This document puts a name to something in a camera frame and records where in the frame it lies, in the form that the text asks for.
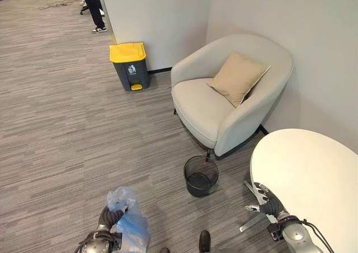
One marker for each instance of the black office chair base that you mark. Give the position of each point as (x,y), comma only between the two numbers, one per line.
(84,10)

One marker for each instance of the tan square cushion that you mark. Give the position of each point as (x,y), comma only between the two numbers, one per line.
(237,78)

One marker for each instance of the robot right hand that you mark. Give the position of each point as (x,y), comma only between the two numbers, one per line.
(266,201)

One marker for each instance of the grey trash can yellow lid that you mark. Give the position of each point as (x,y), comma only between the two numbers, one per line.
(130,67)

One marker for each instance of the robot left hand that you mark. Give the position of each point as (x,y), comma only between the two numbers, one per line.
(108,216)

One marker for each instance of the blue plastic garbage bag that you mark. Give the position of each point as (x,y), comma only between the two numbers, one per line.
(130,222)

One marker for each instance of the black mesh waste bin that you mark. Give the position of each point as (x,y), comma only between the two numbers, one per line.
(200,176)

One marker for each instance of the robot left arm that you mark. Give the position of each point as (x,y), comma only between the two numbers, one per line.
(98,241)

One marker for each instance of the white round tea table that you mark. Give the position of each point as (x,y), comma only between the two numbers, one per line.
(307,180)

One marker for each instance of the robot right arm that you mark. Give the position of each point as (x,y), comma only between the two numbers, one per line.
(300,236)

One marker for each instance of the beige armchair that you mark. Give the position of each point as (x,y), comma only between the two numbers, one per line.
(223,96)

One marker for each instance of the person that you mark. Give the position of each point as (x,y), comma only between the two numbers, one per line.
(93,6)

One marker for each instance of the metal table leg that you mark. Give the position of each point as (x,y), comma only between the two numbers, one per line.
(251,222)

